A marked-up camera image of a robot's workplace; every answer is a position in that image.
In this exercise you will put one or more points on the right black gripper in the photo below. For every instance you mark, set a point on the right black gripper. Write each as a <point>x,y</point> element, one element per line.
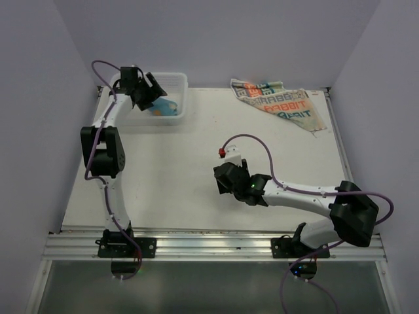
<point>243,167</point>

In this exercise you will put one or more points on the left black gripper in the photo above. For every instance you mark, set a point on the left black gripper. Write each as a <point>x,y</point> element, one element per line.
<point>158,92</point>

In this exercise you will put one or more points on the blue polka dot towel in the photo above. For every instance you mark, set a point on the blue polka dot towel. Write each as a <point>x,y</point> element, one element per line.
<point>164,107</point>

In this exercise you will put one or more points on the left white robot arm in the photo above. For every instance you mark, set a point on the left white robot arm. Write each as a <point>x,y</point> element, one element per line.
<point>102,148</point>

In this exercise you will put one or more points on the white plastic basket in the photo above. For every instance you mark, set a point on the white plastic basket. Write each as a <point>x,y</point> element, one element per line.
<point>176,86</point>

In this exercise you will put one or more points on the rabbit print towel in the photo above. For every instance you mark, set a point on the rabbit print towel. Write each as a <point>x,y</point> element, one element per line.
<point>273,98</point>

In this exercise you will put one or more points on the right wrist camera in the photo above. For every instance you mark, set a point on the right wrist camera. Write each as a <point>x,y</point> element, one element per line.
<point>231,154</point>

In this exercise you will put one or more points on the aluminium right side rail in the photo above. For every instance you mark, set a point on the aluminium right side rail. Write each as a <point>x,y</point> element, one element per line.
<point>347,157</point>

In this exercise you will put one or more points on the aluminium rail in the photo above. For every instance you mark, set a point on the aluminium rail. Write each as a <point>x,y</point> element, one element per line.
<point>186,245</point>
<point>347,157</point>

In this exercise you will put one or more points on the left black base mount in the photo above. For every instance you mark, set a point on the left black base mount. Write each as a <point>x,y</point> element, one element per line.
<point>116,245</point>

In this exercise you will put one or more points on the aluminium front rail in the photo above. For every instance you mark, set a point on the aluminium front rail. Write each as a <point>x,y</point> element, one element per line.
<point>186,245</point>

